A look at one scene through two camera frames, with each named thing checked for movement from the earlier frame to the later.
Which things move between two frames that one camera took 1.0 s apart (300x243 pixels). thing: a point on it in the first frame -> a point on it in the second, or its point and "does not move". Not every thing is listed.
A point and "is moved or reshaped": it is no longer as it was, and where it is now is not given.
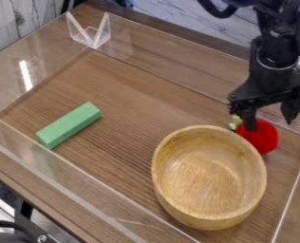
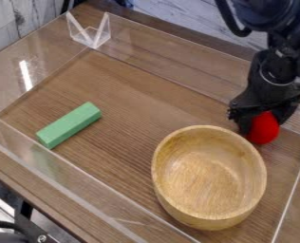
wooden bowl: (210, 176) does not move
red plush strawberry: (264, 136) is moved or reshaped
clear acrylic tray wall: (18, 151) does not move
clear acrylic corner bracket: (90, 36) does not move
